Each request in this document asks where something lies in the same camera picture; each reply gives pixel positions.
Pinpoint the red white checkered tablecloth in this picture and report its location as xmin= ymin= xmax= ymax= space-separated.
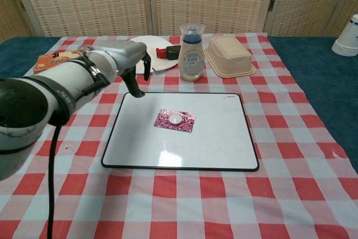
xmin=0 ymin=33 xmax=358 ymax=239

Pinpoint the orange biscuit box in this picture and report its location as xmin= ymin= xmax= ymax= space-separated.
xmin=34 ymin=49 xmax=87 ymax=75

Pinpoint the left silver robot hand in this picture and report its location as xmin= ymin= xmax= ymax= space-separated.
xmin=109 ymin=40 xmax=152 ymax=99

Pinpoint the pink candy wrapper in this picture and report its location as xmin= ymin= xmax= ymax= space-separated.
xmin=153 ymin=107 xmax=197 ymax=133

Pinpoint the woven folding screen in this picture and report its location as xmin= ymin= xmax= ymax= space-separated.
xmin=0 ymin=0 xmax=358 ymax=38

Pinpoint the white rectangular board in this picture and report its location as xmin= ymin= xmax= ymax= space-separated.
xmin=101 ymin=92 xmax=260 ymax=172

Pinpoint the white paper cup stack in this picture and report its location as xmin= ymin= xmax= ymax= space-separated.
xmin=331 ymin=13 xmax=358 ymax=57

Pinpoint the blue table cover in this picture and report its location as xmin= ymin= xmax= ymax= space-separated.
xmin=0 ymin=35 xmax=358 ymax=167

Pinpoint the clear dressing bottle blue cap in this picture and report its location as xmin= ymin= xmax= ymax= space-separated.
xmin=178 ymin=23 xmax=206 ymax=82

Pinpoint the beige plastic container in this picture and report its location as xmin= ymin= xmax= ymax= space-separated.
xmin=204 ymin=36 xmax=257 ymax=79

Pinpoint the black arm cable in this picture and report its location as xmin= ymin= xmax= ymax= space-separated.
xmin=46 ymin=123 xmax=64 ymax=239

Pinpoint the white paper plate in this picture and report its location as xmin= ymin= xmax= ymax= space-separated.
xmin=130 ymin=35 xmax=180 ymax=74

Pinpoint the dark bottle with red cap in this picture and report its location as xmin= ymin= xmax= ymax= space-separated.
xmin=156 ymin=45 xmax=183 ymax=61

